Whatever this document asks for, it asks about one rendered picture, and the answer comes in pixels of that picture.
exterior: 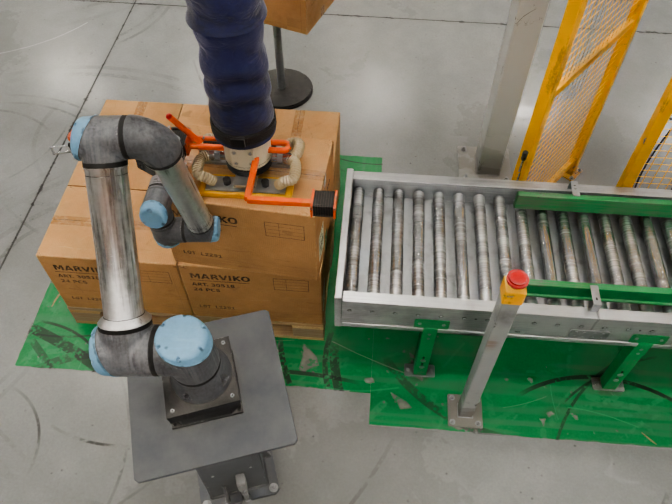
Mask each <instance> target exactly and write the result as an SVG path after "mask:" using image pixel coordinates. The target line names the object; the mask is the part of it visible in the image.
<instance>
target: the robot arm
mask: <svg viewBox="0 0 672 504"><path fill-rule="evenodd" d="M70 147H71V152H72V154H73V157H74V158H75V159H76V160H78V161H82V167H83V169H84V173H85V181H86V188H87V195H88V203H89V210H90V218H91V225H92V233H93V240H94V248H95V255H96V263H97V271H98V278H99V285H100V293H101V300H102V308H103V316H102V317H101V318H100V319H99V321H98V322H97V326H96V327H95V328H94V329H93V330H92V332H91V338H90V339H89V357H90V359H91V364H92V366H93V368H94V370H95V371H96V372H97V373H98V374H100V375H103V376H112V377H156V376H160V377H161V376H170V381H171V385H172V388H173V390H174V391H175V393H176V394H177V395H178V396H179V397H180V398H181V399H182V400H184V401H186V402H188V403H192V404H204V403H208V402H211V401H213V400H215V399H216V398H218V397H219V396H221V395H222V394H223V393H224V392H225V390H226V389H227V387H228V386H229V384H230V381H231V378H232V366H231V363H230V360H229V358H228V356H227V355H226V354H225V353H224V352H223V351H222V350H221V349H219V348H218V347H216V345H215V343H214V341H213V338H212V335H211V333H210V331H209V329H208V328H207V327H206V326H205V324H204V323H203V322H202V321H201V320H199V319H198V318H196V317H194V316H191V315H176V316H173V317H170V318H168V319H167V320H165V321H164V322H163V323H162V324H153V321H152V315H151V314H150V313H149V312H147V311H146V310H144V305H143V296H142V288H141V279H140V270H139V262H138V253H137V244H136V236H135V227H134V218H133V210H132V201H131V192H130V184H129V175H128V160H133V159H135V160H136V163H137V167H138V168H139V169H141V170H143V171H145V172H147V173H148V174H150V175H152V178H151V180H150V183H149V186H148V189H147V191H146V194H145V197H144V200H143V203H142V205H141V207H140V212H139V217H140V220H141V221H142V223H144V224H145V225H146V226H148V227H150V230H151V232H152V235H153V238H154V240H155V241H156V243H157V244H158V245H159V246H161V247H163V248H173V247H176V246H177V245H179V244H180V243H186V242H210V243H212V242H217V241H218V240H219V238H220V230H221V225H220V218H219V217H218V216H215V215H214V216H212V215H211V214H210V212H209V211H208V209H207V207H206V205H205V203H204V200H203V198H202V196H201V194H200V192H199V190H198V188H197V186H196V184H195V182H194V180H193V178H192V176H191V174H190V172H189V170H188V166H187V165H186V164H187V163H185V162H184V159H185V155H184V152H183V146H182V144H181V141H180V137H179V136H177V135H176V134H175V133H174V132H173V131H172V130H171V129H170V126H168V127H166V126H165V125H163V124H162V123H160V122H157V121H155V120H153V119H150V118H148V117H144V116H140V115H133V114H129V115H93V116H83V117H80V118H79V119H77V120H76V122H75V123H74V125H73V128H72V131H71V137H70ZM172 202H173V203H174V204H175V206H176V208H177V209H178V211H179V213H180V215H181V216H182V217H174V214H173V211H172V209H171V205H172ZM218 370H219V371H218Z"/></svg>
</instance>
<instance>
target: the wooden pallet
mask: <svg viewBox="0 0 672 504"><path fill-rule="evenodd" d="M337 191H338V199H339V191H340V171H339V180H338V189H337ZM334 226H335V219H334ZM334 226H333V235H332V244H331V254H330V263H329V272H328V281H327V290H326V300H325V309H324V318H323V324H308V323H294V322H280V321H271V323H272V327H273V332H274V336H275V337H281V338H295V339H309V340H324V333H325V323H326V321H325V310H326V301H327V291H328V282H329V273H330V267H332V257H333V248H334ZM67 308H68V309H69V311H70V312H71V314H72V315H73V317H74V319H75V320H76V322H77V323H88V324H97V322H98V321H99V319H100V318H101V317H102V316H103V309H98V308H84V307H69V306H67ZM149 313H150V314H151V315H152V321H153V324H162V323H163V322H164V321H165V320H167V319H168V318H170V317H173V316H176V315H182V314H168V313H154V312H149ZM191 316H194V317H196V318H198V319H199V320H201V321H202V322H203V323H205V322H210V321H214V320H219V319H224V317H210V316H196V315H194V314H193V315H191Z"/></svg>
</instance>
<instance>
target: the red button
mask: <svg viewBox="0 0 672 504"><path fill-rule="evenodd" d="M506 281H507V283H508V285H509V286H510V287H511V288H513V289H516V290H517V289H524V288H526V287H527V286H528V284H529V276H528V275H527V274H526V273H525V272H524V271H522V270H519V269H514V270H511V271H509V272H508V274H507V276H506Z"/></svg>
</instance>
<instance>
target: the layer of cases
mask: <svg viewBox="0 0 672 504"><path fill-rule="evenodd" d="M168 113H170V114H172V115H173V116H174V117H175V118H176V119H178V120H179V121H180V122H181V123H182V124H184V125H186V124H194V125H203V126H211V125H210V112H209V107H208V105H198V104H179V103H161V102H143V101H125V100H106V102H105V104H104V106H103V108H102V110H101V113H100V115H129V114H133V115H140V116H144V117H148V118H150V119H153V120H155V121H157V122H160V123H162V124H163V125H165V126H166V127H168V126H170V128H171V127H176V126H175V125H174V124H173V123H171V122H170V121H169V120H168V119H166V114H168ZM275 113H276V121H277V123H276V131H275V133H274V134H282V135H291V136H300V137H308V138H317V139H326V140H333V144H334V191H335V190H337V189H338V180H339V171H340V112H325V111H307V110H289V109H275ZM128 175H129V184H130V192H131V201H132V210H133V218H134V227H135V236H136V244H137V253H138V262H139V270H140V279H141V288H142V296H143V305H144V310H146V311H147V312H154V313H168V314H182V315H193V314H194V315H196V316H210V317H224V318H228V317H233V316H238V315H242V314H247V313H251V312H256V311H261V310H267V311H269V314H270V319H271V321H280V322H294V323H308V324H323V318H324V309H325V300H326V290H327V281H328V272H329V263H330V254H331V244H332V235H333V226H334V219H333V217H332V218H331V222H330V227H329V231H328V236H327V240H326V245H325V249H324V254H323V259H322V263H321V268H320V272H319V277H318V280H310V279H302V278H295V277H288V276H280V275H273V274H265V273H258V272H251V271H243V270H236V269H229V268H221V267H214V266H207V265H199V264H192V263H185V262H177V261H175V259H174V256H173V253H172V250H171V248H163V247H161V246H159V245H158V244H157V243H156V241H155V240H154V238H153V235H152V232H151V230H150V227H148V226H146V225H145V224H144V223H142V221H141V220H140V217H139V212H140V207H141V205H142V203H143V200H144V197H145V194H146V191H147V189H148V186H149V183H150V180H151V178H152V175H150V174H148V173H147V172H145V171H143V170H141V169H139V168H138V167H137V163H136V160H135V159H133V160H128ZM36 257H37V258H38V260H39V262H40V263H41V265H42V266H43V268H44V270H45V271H46V273H47V274H48V276H49V278H50V279H51V281H52V282H53V284H54V285H55V287H56V289H57V290H58V292H59V293H60V295H61V297H62V298H63V300H64V301H65V303H66V304H67V306H69V307H84V308H98V309H103V308H102V300H101V293H100V285H99V278H98V271H97V263H96V255H95V248H94V240H93V233H92V225H91V218H90V210H89V203H88V195H87V188H86V181H85V173H84V169H83V167H82V161H78V163H77V165H76V168H75V170H74V172H73V174H72V177H71V179H70V181H69V183H68V186H67V188H66V190H65V192H64V194H63V196H62V199H61V201H60V203H59V205H58V207H57V210H56V212H55V214H54V216H53V218H52V221H51V223H50V225H49V227H48V229H47V232H46V234H45V236H44V238H43V240H42V243H41V245H40V247H39V249H38V251H37V254H36Z"/></svg>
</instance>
